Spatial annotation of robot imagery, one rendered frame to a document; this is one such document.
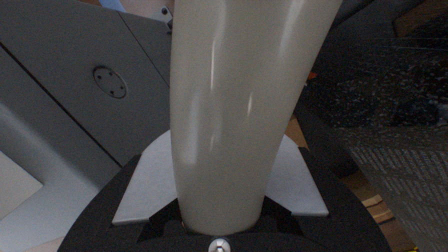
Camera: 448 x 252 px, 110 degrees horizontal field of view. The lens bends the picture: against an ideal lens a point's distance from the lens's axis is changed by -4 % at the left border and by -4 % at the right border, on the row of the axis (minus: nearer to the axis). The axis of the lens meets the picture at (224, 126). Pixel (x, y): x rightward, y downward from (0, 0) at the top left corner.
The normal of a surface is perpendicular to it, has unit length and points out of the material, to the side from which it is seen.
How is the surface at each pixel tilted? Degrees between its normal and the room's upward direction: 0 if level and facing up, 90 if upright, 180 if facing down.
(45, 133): 90
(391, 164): 45
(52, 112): 90
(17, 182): 90
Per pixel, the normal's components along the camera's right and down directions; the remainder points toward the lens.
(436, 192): -0.57, 0.71
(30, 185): 0.89, -0.39
